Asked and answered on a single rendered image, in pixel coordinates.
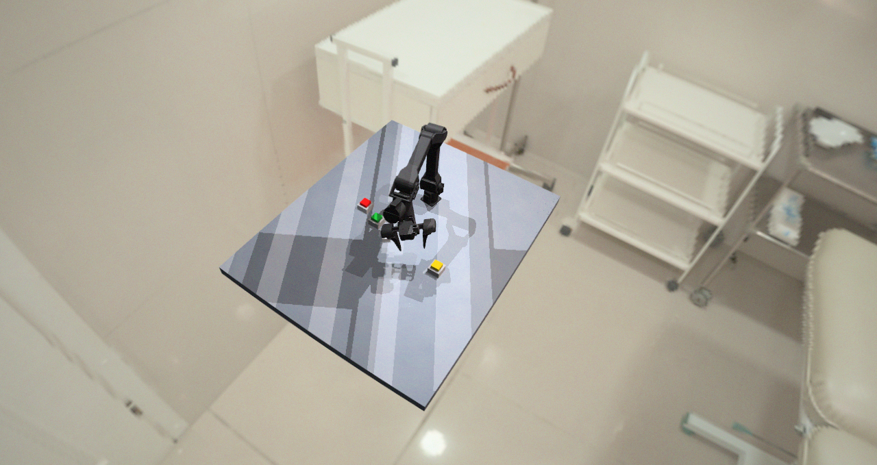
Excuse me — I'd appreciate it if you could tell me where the red button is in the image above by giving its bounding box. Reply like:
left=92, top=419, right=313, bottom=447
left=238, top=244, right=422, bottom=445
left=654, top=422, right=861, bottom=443
left=357, top=198, right=373, bottom=214

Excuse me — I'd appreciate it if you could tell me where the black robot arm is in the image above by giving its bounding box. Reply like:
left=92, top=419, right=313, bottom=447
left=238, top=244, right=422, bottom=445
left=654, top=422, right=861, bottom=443
left=383, top=122, right=447, bottom=241

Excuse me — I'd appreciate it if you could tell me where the green button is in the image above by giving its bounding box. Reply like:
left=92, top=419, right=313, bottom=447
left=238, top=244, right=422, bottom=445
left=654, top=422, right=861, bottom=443
left=369, top=212, right=385, bottom=229

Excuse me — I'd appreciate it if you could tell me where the yellow button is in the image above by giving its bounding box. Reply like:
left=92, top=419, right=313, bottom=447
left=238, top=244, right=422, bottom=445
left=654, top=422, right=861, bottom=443
left=427, top=260, right=446, bottom=278

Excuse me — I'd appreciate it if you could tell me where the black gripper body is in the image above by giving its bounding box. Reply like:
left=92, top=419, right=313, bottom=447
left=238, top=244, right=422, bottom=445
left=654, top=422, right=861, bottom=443
left=380, top=209, right=436, bottom=238

